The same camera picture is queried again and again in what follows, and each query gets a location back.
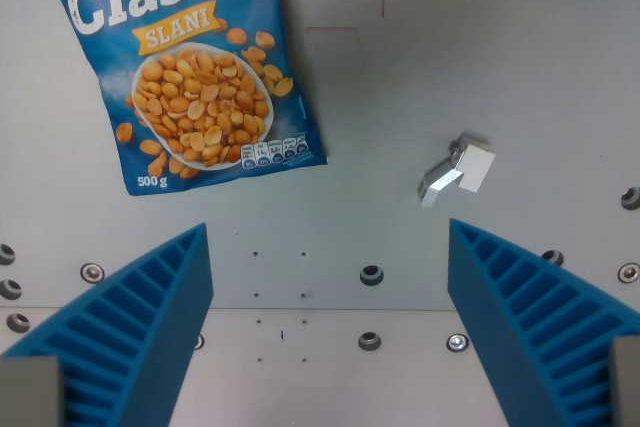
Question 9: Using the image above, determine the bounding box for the small aluminium bracket block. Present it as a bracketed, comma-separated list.
[417, 130, 497, 210]

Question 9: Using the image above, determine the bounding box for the blue salted peanuts bag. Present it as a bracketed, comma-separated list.
[41, 0, 329, 197]

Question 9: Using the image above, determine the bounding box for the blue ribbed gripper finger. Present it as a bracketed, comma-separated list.
[0, 222, 215, 427]
[447, 218, 640, 427]

